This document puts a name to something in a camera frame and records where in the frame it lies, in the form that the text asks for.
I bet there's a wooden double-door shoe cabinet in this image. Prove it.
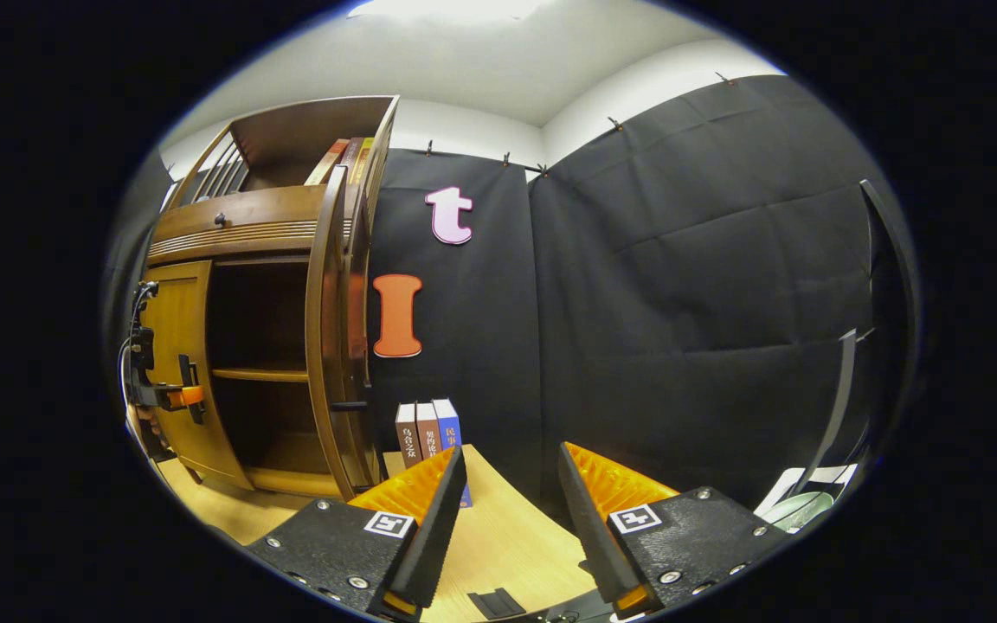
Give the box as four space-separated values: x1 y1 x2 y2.
139 95 402 503

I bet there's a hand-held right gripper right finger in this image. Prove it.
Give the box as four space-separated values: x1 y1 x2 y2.
557 441 792 617

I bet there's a reddish brown book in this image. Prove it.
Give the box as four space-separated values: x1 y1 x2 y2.
415 401 444 459

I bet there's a large ceiling light panel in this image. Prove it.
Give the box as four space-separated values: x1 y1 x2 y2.
347 0 551 22

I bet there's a wooden inner cabinet shelf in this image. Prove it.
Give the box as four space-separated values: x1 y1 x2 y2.
211 367 311 384

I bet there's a flat black strip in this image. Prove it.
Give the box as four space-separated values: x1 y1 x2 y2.
468 588 527 620

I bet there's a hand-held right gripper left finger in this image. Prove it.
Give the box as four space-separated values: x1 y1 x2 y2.
243 445 469 617

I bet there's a blue book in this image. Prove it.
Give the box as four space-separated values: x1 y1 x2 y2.
432 398 473 509

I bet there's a black backdrop cloth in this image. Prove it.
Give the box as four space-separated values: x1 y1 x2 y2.
105 74 919 520

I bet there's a wooden cabinet door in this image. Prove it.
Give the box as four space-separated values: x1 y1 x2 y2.
304 164 383 503
139 260 253 492

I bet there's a wooden cabinet drawer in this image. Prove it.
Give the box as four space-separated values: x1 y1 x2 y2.
150 183 352 249

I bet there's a beige book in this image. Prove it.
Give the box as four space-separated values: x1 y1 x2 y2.
305 138 351 186

